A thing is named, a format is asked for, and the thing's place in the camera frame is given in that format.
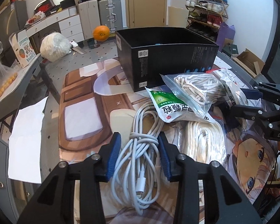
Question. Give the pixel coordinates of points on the low grey cabinet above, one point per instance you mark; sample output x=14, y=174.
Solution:
x=0, y=168

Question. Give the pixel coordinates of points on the white packet with red edge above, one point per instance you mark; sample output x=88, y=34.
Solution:
x=233, y=86

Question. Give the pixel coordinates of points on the red and black clutter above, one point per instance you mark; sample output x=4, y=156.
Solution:
x=46, y=7

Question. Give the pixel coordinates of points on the orange fruit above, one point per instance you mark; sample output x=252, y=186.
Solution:
x=101, y=33

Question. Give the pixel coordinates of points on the rows of shoes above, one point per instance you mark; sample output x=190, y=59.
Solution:
x=212, y=5

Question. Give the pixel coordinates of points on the dark green box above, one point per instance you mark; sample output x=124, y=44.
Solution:
x=229, y=50

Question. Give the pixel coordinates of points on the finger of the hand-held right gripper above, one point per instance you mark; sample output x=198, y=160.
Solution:
x=252, y=94
x=245, y=112

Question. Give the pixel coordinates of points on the small white gadget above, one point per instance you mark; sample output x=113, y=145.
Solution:
x=73, y=44

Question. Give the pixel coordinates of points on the black cardboard box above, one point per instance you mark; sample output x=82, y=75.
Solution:
x=154, y=60

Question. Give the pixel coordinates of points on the tall grey cabinet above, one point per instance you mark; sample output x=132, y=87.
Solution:
x=9, y=23

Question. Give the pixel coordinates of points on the silver suitcase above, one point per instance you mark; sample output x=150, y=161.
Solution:
x=110, y=14

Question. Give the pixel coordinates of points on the plastic bag of small oranges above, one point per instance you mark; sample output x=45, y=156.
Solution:
x=3, y=79

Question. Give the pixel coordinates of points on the open cardboard box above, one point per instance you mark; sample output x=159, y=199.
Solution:
x=249, y=61

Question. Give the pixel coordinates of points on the purple bag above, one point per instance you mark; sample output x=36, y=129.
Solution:
x=225, y=36

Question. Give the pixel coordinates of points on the printed desk mat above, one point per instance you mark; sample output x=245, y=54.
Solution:
x=84, y=112

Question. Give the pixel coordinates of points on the beige suitcase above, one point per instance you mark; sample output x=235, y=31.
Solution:
x=88, y=18

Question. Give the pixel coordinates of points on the leaning cardboard sheet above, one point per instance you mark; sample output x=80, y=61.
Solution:
x=177, y=17

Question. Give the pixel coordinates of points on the grey side table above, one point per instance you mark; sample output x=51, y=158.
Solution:
x=14, y=84

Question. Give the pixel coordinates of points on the white drawer cabinet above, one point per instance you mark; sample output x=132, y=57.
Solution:
x=70, y=22

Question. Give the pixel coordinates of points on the printed fruit carton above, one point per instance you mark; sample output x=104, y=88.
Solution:
x=23, y=49

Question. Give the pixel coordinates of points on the black bag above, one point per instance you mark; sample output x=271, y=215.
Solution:
x=67, y=1

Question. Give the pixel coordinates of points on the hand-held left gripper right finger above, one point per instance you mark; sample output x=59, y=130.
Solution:
x=164, y=158

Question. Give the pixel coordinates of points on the plastic bag of white yarn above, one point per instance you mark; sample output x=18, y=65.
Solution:
x=54, y=46

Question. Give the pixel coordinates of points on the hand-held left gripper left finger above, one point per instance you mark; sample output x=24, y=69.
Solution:
x=114, y=154

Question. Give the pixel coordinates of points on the wooden door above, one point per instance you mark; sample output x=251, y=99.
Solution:
x=147, y=4

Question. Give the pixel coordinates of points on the green and white packet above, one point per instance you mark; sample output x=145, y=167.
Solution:
x=168, y=103

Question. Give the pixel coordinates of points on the wooden shoe rack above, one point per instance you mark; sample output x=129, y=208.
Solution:
x=225, y=10

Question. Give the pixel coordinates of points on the plastic bag of fruit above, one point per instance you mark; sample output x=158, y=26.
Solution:
x=35, y=18

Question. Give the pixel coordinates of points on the white paper sheet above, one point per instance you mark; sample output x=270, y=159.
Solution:
x=25, y=140

